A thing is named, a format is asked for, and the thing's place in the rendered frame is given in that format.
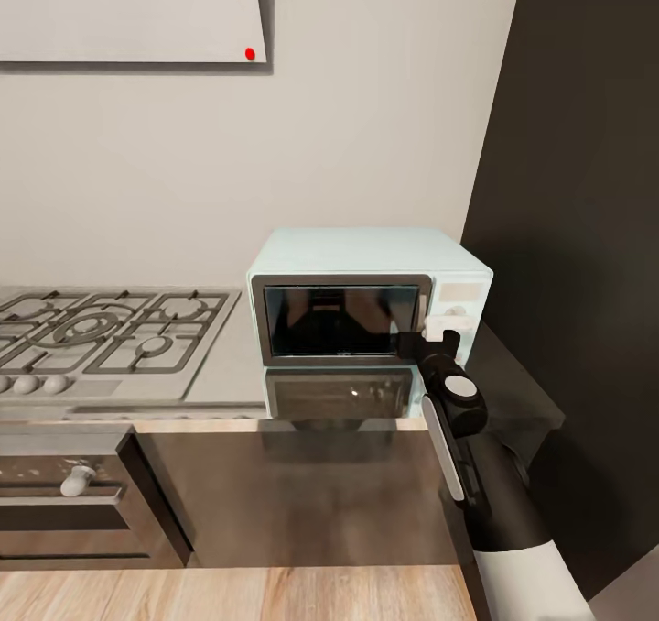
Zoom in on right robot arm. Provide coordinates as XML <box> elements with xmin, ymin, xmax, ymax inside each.
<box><xmin>390</xmin><ymin>314</ymin><xmax>596</xmax><ymax>621</ymax></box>

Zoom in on microwave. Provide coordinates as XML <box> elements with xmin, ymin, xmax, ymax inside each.
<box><xmin>246</xmin><ymin>228</ymin><xmax>493</xmax><ymax>366</ymax></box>

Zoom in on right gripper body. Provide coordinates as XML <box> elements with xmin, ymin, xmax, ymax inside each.
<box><xmin>396</xmin><ymin>330</ymin><xmax>460</xmax><ymax>373</ymax></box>

